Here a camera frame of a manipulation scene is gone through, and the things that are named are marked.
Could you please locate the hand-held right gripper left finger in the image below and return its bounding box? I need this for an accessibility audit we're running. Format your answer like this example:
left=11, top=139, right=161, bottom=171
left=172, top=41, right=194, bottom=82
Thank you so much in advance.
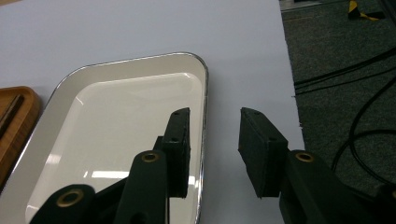
left=153, top=106, right=191, bottom=199

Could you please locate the brown wooden tray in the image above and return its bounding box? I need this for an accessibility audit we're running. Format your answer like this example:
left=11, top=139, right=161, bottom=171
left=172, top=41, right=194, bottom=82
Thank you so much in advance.
left=0, top=86, right=42, bottom=191

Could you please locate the straight black floor cable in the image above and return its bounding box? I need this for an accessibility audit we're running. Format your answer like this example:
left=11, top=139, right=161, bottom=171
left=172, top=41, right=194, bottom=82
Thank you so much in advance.
left=293, top=46, right=396, bottom=89
left=293, top=64, right=396, bottom=97

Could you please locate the white rectangular plate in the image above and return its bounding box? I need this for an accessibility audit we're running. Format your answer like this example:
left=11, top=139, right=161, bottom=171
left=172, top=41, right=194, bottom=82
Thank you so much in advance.
left=0, top=51, right=209, bottom=224

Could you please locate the white table sheet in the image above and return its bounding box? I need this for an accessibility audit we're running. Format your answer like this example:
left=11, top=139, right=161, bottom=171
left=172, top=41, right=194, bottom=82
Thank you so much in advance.
left=0, top=0, right=306, bottom=224

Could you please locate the yellow black floor tape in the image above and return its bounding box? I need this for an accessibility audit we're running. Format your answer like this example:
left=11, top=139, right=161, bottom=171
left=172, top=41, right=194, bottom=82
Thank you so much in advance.
left=347, top=0, right=386, bottom=22

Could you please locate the looped black floor cable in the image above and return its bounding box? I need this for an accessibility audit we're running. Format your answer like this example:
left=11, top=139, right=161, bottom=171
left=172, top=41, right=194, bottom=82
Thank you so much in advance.
left=330, top=76, right=396, bottom=189

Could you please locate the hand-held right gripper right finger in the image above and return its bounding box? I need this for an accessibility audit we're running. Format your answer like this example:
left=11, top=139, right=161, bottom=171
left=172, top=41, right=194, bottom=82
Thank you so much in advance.
left=237, top=106, right=290, bottom=200

